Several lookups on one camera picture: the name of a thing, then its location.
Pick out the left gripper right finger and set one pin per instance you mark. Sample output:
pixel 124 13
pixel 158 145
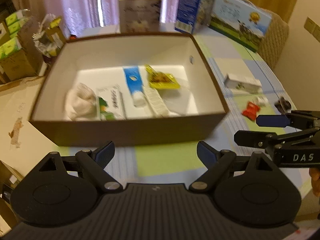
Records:
pixel 218 164

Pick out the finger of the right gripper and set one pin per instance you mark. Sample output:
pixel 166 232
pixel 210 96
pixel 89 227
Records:
pixel 272 121
pixel 251 139

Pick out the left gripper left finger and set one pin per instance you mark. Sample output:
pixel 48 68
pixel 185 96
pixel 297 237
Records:
pixel 92 165

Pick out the red snack packet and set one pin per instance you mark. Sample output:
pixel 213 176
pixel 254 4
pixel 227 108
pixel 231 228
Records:
pixel 251 111

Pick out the long white ointment box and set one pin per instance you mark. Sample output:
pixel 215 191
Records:
pixel 240 82

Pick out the blue white cream tube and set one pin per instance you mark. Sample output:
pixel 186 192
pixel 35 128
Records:
pixel 135 86

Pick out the yellow snack pouch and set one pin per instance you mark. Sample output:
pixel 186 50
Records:
pixel 161 80

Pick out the right hand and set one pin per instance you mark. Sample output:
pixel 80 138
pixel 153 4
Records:
pixel 315 180

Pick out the green white medicine box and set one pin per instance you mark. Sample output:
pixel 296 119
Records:
pixel 110 103

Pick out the white rolled cloth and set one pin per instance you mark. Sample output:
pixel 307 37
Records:
pixel 81 103

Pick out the clear plastic tray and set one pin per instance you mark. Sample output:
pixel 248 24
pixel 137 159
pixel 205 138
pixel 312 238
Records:
pixel 177 100

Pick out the beige embroidered cover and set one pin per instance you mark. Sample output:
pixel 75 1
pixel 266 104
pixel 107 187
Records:
pixel 22 145

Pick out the brown cardboard storage box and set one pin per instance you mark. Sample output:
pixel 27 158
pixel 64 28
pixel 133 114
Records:
pixel 111 66

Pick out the green white milk box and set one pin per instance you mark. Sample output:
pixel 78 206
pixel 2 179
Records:
pixel 241 21

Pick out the open cardboard box clutter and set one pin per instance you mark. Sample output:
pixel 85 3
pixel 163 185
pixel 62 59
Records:
pixel 50 38

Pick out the cardboard box with tissues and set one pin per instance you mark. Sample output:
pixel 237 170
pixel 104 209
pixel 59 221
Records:
pixel 19 56

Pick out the blue milk carton box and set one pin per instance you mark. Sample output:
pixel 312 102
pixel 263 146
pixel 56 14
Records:
pixel 192 15

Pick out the white humidifier box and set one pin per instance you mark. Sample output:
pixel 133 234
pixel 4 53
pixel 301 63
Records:
pixel 139 16

